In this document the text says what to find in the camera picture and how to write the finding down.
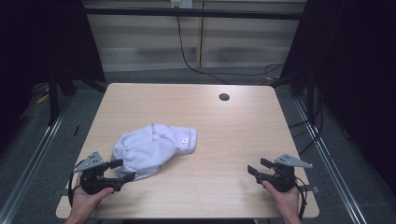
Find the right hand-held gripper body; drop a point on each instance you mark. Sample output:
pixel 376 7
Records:
pixel 281 180

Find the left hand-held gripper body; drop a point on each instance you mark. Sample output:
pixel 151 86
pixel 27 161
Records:
pixel 93 182

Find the white patterned towel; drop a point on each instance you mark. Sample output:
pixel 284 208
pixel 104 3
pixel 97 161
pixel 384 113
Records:
pixel 146 149

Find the person's right hand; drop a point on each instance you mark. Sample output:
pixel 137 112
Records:
pixel 289 202

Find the person's left hand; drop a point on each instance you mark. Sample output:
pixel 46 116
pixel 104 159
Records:
pixel 82 203

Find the grey tape piece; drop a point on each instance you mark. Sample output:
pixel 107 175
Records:
pixel 59 193
pixel 311 188

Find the small black floor strip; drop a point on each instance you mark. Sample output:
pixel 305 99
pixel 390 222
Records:
pixel 76 130

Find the black metal stand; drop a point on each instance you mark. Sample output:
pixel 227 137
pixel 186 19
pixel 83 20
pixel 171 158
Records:
pixel 310 99
pixel 53 102

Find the yellow object on floor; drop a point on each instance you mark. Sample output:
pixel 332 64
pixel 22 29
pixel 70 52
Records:
pixel 42 99

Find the black curtain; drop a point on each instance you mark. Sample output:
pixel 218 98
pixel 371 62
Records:
pixel 358 77
pixel 37 46

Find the black horizontal bar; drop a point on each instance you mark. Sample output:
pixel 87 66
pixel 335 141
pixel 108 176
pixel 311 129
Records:
pixel 186 13

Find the metal floor rail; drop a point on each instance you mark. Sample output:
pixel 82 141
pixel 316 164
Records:
pixel 34 155
pixel 330 161

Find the white wall outlet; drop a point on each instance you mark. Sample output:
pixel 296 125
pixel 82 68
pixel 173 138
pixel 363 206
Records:
pixel 182 3

